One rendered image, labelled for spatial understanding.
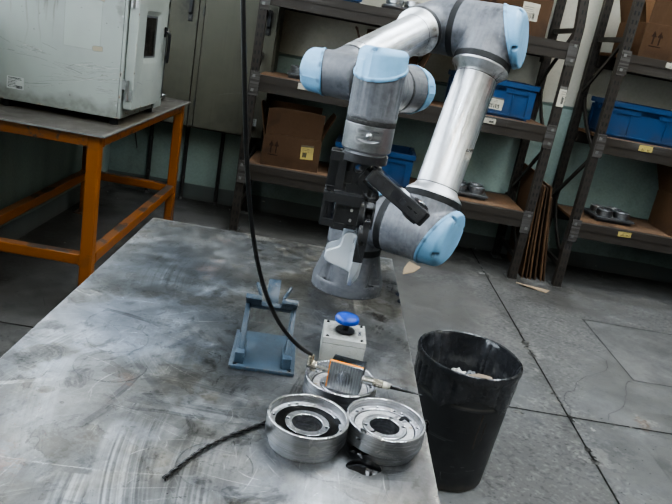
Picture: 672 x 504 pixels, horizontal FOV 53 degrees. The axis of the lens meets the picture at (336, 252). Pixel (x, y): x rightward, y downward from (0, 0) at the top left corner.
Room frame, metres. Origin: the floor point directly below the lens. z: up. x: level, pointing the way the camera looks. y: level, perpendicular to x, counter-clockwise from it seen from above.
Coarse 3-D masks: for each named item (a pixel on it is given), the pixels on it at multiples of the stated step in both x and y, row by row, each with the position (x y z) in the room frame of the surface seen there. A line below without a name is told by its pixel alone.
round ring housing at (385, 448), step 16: (368, 400) 0.83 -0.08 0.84; (384, 400) 0.83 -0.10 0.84; (352, 416) 0.79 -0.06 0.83; (368, 416) 0.80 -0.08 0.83; (384, 416) 0.81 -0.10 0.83; (416, 416) 0.81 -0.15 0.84; (352, 432) 0.75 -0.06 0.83; (368, 432) 0.76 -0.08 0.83; (384, 432) 0.80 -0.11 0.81; (400, 432) 0.78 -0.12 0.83; (416, 432) 0.78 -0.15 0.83; (368, 448) 0.74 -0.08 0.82; (384, 448) 0.73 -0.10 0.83; (400, 448) 0.74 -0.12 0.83; (416, 448) 0.75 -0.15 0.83; (384, 464) 0.74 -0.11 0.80; (400, 464) 0.75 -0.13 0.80
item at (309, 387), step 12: (324, 360) 0.92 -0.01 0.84; (312, 372) 0.89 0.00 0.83; (324, 372) 0.91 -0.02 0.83; (312, 384) 0.84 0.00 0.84; (324, 384) 0.86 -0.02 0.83; (324, 396) 0.82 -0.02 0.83; (336, 396) 0.82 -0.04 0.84; (348, 396) 0.82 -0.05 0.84; (360, 396) 0.83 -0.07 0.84; (372, 396) 0.85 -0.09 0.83
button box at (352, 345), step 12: (324, 324) 1.04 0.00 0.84; (336, 324) 1.05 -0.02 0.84; (324, 336) 0.99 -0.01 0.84; (336, 336) 1.00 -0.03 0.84; (348, 336) 1.01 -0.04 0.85; (360, 336) 1.02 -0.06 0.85; (324, 348) 0.99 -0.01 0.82; (336, 348) 0.99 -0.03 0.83; (348, 348) 0.99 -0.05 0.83; (360, 348) 0.99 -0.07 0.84; (360, 360) 0.99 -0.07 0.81
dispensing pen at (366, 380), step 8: (312, 360) 0.87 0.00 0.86; (344, 360) 0.87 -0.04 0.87; (352, 360) 0.87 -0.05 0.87; (312, 368) 0.87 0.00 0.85; (320, 368) 0.87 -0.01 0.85; (328, 368) 0.87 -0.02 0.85; (368, 376) 0.86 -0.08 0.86; (368, 384) 0.85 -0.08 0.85; (376, 384) 0.85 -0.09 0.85; (384, 384) 0.85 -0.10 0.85; (408, 392) 0.85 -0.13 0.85
